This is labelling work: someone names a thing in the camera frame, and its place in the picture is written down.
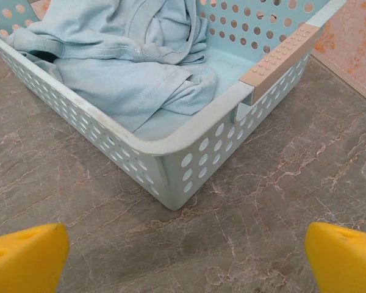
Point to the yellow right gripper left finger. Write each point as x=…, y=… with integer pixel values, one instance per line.
x=24, y=259

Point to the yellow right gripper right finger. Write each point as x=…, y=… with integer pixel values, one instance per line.
x=344, y=262

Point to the light blue t-shirt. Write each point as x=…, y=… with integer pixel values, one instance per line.
x=109, y=76

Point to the light blue perforated plastic basket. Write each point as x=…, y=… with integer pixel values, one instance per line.
x=177, y=143

